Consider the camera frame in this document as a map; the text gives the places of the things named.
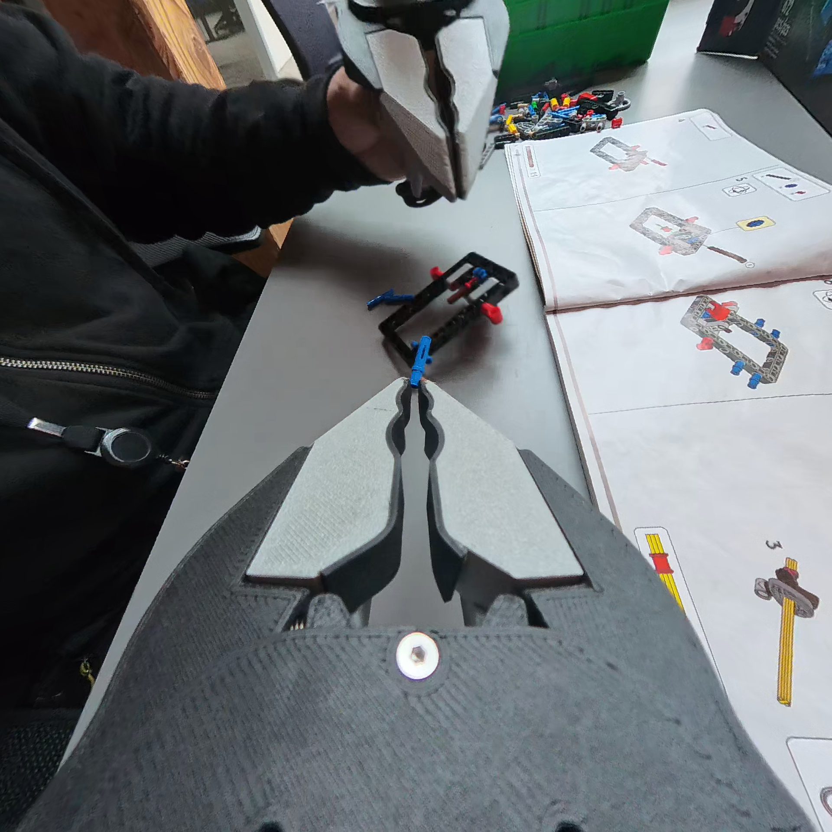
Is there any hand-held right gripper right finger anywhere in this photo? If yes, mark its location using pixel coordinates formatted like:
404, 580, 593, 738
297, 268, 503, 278
419, 379, 586, 626

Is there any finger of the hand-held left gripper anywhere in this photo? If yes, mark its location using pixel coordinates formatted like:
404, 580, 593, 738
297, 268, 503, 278
435, 0, 512, 200
335, 6, 459, 201

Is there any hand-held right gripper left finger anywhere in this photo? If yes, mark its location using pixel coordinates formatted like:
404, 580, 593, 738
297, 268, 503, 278
246, 379, 412, 613

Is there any black lego frame assembly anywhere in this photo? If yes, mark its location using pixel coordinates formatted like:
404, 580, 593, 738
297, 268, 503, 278
379, 252, 521, 366

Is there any person's left forearm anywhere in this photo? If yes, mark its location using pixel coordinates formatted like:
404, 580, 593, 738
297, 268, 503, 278
65, 71, 391, 244

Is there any pile of loose lego pieces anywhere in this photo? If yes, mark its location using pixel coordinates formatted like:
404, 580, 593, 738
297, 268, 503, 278
491, 88, 633, 147

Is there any black lego set box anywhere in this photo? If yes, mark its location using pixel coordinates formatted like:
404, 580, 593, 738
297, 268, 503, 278
697, 0, 832, 140

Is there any person's left hand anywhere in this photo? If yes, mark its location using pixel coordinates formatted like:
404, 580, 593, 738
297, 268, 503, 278
327, 65, 418, 183

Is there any green plastic bin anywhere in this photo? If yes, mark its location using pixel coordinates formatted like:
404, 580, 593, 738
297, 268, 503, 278
497, 0, 670, 101

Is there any dark office chair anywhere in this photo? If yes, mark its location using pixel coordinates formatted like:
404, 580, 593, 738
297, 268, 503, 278
263, 0, 345, 85

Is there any white instruction booklet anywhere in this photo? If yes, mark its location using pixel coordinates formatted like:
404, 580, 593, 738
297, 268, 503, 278
505, 109, 832, 832

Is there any black badge reel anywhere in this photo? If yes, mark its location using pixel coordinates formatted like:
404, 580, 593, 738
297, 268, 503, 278
27, 418, 191, 470

